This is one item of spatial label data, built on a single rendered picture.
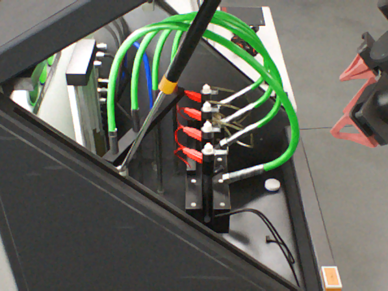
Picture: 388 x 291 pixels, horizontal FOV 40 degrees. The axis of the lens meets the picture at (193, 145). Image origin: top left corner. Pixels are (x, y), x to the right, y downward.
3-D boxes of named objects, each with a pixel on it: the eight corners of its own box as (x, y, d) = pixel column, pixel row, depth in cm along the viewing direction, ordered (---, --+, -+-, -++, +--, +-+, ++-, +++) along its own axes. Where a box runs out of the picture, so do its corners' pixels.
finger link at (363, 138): (312, 128, 82) (357, 111, 75) (331, 99, 86) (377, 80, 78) (339, 158, 84) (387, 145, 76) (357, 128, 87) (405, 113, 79)
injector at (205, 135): (220, 201, 132) (223, 132, 119) (200, 201, 132) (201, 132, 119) (220, 193, 134) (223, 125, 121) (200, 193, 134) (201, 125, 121)
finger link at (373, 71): (327, 56, 118) (365, 32, 113) (346, 78, 120) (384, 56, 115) (325, 71, 113) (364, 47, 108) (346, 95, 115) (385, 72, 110)
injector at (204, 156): (221, 224, 125) (225, 154, 113) (201, 224, 125) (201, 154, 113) (221, 215, 128) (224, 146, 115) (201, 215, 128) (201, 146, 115)
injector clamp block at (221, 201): (227, 254, 126) (231, 208, 117) (185, 254, 126) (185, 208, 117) (221, 162, 153) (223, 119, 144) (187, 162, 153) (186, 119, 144)
